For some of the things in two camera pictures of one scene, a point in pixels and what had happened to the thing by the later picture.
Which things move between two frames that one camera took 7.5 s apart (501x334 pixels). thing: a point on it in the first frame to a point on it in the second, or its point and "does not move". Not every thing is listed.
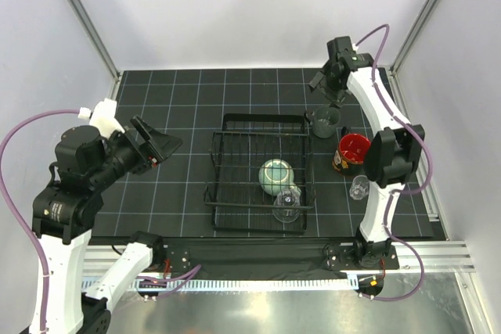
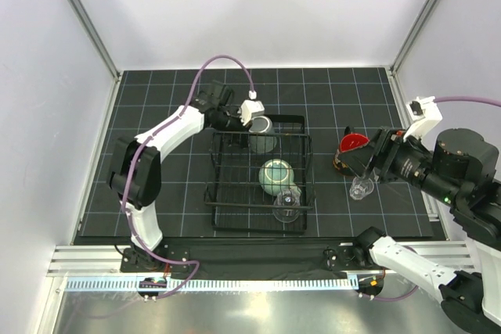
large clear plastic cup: x=286 y=205 does not move
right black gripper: x=341 y=94 to x=379 y=152
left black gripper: x=158 y=148 to x=239 y=127
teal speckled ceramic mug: x=275 y=176 does not move
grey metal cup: x=325 y=120 to x=262 y=139
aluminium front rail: x=98 y=260 does not move
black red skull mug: x=350 y=158 does not move
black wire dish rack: x=260 y=174 does not move
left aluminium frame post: x=79 y=9 does not move
